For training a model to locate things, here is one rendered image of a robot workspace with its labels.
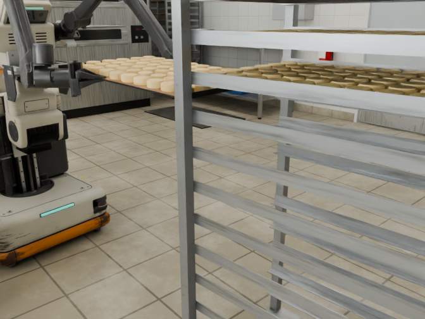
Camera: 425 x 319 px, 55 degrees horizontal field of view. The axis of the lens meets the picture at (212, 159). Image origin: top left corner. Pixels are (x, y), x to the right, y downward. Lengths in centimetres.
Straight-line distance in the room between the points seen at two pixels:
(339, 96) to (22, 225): 177
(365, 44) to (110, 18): 495
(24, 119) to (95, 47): 341
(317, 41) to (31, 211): 178
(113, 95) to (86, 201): 338
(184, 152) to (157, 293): 110
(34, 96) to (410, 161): 179
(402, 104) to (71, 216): 191
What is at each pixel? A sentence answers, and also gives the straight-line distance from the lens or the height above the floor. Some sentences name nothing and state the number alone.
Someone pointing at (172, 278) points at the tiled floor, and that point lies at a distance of 207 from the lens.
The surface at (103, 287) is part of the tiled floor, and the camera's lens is 207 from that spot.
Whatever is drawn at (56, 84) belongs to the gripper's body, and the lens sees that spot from 132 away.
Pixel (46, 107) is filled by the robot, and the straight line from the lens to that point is 221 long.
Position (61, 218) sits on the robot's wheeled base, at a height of 20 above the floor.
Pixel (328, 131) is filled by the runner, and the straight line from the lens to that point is 126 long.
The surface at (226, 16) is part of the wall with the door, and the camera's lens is 650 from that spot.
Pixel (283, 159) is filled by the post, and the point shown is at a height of 74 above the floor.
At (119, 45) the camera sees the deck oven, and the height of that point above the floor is 85.
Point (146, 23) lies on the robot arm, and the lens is 180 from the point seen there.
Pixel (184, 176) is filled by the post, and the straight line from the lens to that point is 101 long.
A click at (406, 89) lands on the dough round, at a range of 82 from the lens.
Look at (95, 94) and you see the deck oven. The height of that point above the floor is 27.
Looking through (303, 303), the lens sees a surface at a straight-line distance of 96.
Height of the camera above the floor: 118
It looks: 19 degrees down
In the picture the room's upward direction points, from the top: straight up
